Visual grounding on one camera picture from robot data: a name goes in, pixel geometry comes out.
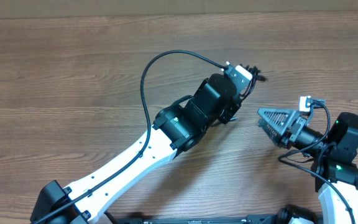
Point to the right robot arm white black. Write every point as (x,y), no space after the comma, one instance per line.
(328,156)

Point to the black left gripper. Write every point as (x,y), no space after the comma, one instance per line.
(230,110)

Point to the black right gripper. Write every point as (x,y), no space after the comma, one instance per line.
(290,117)

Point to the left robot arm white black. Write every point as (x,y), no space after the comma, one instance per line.
(176,129)

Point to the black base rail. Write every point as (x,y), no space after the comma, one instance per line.
(286,215)

